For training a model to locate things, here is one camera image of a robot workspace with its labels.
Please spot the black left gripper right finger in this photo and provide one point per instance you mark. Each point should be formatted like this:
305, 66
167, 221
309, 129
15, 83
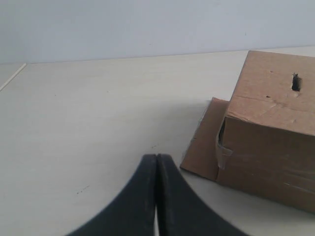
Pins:
180, 212

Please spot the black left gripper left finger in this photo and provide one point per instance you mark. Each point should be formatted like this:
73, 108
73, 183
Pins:
132, 212

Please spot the brown cardboard coin box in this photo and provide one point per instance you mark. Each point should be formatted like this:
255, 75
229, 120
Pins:
262, 140

